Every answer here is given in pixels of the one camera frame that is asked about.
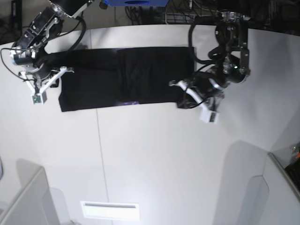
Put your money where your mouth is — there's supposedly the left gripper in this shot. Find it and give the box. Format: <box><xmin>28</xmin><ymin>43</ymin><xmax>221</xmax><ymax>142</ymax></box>
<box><xmin>176</xmin><ymin>72</ymin><xmax>225</xmax><ymax>110</ymax></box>

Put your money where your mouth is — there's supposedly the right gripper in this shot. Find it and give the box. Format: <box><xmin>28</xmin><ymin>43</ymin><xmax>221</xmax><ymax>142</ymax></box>
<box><xmin>19</xmin><ymin>63</ymin><xmax>74</xmax><ymax>94</ymax></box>

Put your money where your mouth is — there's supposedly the black T-shirt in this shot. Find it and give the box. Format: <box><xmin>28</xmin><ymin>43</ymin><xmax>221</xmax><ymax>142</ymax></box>
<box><xmin>51</xmin><ymin>47</ymin><xmax>195</xmax><ymax>112</ymax></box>

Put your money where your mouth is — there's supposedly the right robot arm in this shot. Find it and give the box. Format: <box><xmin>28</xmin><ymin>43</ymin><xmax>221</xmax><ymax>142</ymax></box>
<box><xmin>9</xmin><ymin>0</ymin><xmax>93</xmax><ymax>95</ymax></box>

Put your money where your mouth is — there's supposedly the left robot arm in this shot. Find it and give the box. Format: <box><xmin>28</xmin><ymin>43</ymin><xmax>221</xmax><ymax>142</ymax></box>
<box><xmin>177</xmin><ymin>11</ymin><xmax>250</xmax><ymax>111</ymax></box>

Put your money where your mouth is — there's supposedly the blue box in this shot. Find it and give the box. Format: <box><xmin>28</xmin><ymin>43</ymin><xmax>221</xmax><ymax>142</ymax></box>
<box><xmin>104</xmin><ymin>0</ymin><xmax>168</xmax><ymax>7</ymax></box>

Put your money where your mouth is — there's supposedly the white left monitor stand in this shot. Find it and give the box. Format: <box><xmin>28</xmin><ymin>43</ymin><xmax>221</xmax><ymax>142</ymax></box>
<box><xmin>0</xmin><ymin>166</ymin><xmax>60</xmax><ymax>225</ymax></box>

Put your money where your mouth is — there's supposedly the black keyboard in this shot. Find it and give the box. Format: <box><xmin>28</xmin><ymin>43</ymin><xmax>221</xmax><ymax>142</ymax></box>
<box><xmin>285</xmin><ymin>160</ymin><xmax>300</xmax><ymax>189</ymax></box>

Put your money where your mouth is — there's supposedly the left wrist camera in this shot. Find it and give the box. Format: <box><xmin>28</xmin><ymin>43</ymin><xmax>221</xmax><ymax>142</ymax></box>
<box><xmin>200</xmin><ymin>109</ymin><xmax>219</xmax><ymax>124</ymax></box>

